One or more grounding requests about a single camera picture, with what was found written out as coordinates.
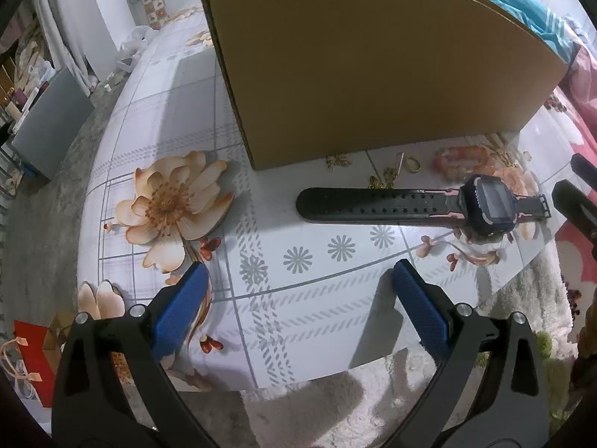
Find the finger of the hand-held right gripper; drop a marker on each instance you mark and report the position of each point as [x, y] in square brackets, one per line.
[584, 166]
[576, 205]

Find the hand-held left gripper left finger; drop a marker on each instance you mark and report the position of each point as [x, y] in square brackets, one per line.
[183, 310]

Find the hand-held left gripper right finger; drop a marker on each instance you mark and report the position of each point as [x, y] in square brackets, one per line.
[419, 310]

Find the black smartwatch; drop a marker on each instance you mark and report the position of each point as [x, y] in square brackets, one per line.
[373, 203]

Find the brown cardboard box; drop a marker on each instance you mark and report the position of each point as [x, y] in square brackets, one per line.
[373, 65]

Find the pink floral blanket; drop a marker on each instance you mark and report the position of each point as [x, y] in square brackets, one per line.
[585, 116]

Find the gold butterfly pendant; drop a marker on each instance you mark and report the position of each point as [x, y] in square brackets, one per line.
[509, 158]

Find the floral table cover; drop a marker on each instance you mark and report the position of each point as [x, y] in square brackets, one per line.
[303, 298]

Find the brown paper bag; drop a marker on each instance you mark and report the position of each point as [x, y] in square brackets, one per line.
[53, 345]

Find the gold pin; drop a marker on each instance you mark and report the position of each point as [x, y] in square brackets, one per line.
[400, 161]

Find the red gift bag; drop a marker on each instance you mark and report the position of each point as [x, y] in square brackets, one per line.
[32, 359]

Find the blue blanket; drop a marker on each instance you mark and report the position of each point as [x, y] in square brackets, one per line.
[527, 14]

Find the white plastic bag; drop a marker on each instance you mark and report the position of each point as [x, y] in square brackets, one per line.
[133, 46]

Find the white curtain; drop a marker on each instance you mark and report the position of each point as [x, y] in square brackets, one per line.
[60, 23]

